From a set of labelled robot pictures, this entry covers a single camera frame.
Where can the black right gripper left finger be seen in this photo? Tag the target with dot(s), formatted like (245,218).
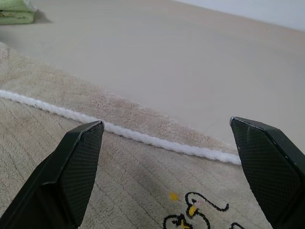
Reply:
(59,181)

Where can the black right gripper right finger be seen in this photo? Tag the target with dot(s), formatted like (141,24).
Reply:
(271,171)

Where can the beige embroidered towel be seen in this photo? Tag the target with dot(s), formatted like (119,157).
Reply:
(131,179)

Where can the green folded towel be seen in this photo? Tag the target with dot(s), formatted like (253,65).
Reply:
(14,16)

